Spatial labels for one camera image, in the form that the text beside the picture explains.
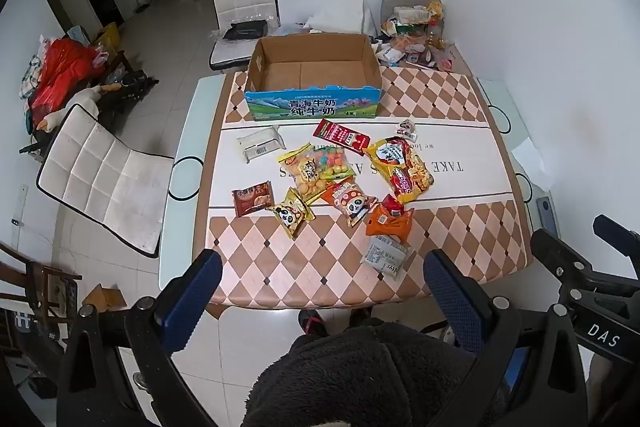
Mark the person's dark fleece clothing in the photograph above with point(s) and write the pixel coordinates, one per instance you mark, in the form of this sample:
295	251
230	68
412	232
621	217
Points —
370	377

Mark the pile of assorted snack packets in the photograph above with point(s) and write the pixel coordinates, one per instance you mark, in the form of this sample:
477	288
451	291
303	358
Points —
415	37

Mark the colourful candy balls packet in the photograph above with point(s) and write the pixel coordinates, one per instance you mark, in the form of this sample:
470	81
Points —
327	161

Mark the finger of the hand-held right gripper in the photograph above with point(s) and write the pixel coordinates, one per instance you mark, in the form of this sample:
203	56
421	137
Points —
555	249
617	229

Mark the cardboard piece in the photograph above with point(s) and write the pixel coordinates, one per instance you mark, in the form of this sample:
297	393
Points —
107	299

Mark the white cloth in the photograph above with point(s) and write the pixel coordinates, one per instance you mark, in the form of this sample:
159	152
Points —
340	14

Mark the yellow panda snack packet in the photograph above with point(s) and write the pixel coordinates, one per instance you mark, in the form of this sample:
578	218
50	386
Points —
291	214

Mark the plaid bag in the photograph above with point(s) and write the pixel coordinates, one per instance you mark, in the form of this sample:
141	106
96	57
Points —
30	74

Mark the orange panda snack packet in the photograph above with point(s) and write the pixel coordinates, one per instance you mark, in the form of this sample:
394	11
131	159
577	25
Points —
350	202

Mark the white barcode packet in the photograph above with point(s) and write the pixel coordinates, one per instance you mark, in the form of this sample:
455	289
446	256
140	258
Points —
259	143

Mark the orange barcode snack packet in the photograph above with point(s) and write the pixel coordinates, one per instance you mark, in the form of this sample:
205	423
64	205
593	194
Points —
390	228

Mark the small candy wrapper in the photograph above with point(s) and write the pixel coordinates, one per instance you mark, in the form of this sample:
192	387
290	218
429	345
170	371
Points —
407	130

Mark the blue printed cardboard box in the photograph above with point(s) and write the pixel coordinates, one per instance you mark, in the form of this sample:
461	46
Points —
310	72

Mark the brown snack packet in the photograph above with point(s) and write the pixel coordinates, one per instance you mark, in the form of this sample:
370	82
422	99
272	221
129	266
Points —
252	198

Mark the red-orange chip packet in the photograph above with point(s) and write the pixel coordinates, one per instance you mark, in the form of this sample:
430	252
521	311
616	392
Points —
393	204

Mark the long red snack packet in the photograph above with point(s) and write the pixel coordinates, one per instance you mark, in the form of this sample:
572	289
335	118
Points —
340	136

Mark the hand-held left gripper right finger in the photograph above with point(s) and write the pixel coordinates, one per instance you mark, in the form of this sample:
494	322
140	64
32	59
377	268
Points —
452	302

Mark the grey-white snack packet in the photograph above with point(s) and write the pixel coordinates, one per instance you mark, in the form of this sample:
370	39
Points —
385	256

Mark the light blue plastic bag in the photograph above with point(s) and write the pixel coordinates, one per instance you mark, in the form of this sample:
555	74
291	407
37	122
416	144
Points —
76	34

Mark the yellow instant noodle packet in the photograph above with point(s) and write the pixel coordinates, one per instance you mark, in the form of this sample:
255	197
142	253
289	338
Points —
400	167

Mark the checkered tablecloth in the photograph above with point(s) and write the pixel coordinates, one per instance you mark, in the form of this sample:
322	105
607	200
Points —
450	102

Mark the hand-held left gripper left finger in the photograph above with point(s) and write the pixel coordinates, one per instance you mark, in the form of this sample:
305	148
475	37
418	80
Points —
192	302

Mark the wooden chair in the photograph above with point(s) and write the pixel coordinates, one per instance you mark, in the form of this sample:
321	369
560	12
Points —
45	277

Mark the red bag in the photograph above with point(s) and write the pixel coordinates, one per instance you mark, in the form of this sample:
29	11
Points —
60	72

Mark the yellow biscuit packet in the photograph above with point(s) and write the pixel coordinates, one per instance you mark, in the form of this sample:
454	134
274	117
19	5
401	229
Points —
306	177

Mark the red black slipper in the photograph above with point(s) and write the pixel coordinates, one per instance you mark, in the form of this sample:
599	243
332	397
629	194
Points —
311	322

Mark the black item in plastic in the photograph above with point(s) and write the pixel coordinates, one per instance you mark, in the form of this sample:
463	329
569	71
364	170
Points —
245	30

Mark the white goose plush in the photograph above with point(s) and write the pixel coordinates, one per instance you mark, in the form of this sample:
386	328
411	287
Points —
85	99

